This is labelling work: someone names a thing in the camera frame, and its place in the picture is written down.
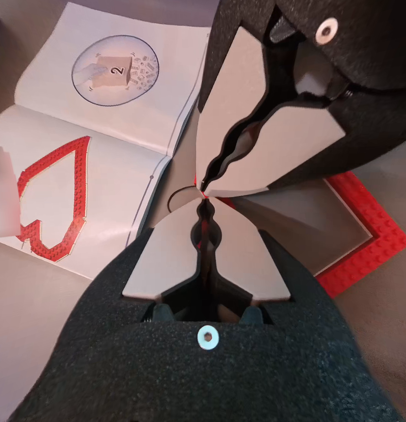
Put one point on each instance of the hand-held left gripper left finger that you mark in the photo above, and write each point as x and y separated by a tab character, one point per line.
166	254

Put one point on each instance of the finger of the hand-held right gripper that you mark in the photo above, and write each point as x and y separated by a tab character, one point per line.
236	82
295	138

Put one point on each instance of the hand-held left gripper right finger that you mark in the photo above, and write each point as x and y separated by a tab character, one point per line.
249	257

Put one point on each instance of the instruction booklet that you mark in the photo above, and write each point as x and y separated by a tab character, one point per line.
123	171

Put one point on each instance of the red brick heart frame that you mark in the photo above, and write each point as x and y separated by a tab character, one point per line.
387	239

